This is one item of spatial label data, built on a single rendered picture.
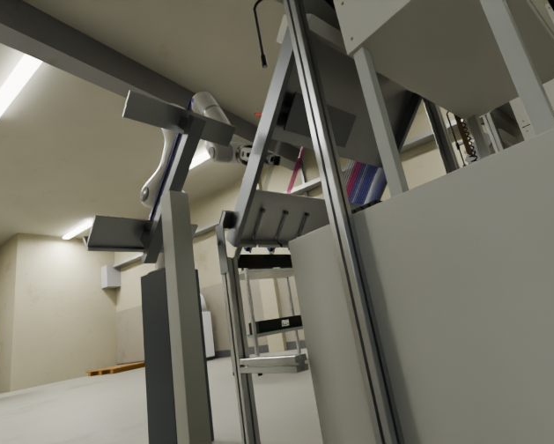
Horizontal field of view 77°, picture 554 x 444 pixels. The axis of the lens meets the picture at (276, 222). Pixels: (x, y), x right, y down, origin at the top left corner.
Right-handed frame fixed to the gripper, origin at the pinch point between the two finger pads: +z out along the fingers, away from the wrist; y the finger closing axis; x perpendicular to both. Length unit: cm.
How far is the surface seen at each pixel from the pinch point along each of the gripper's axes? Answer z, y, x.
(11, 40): -261, -70, -50
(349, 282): 53, -13, 23
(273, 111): 8.6, -10.1, -14.1
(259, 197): 0.0, -2.8, 13.8
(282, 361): 39, -14, 51
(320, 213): -0.6, 29.7, 17.2
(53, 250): -778, 38, 284
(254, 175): 4.8, -10.1, 6.4
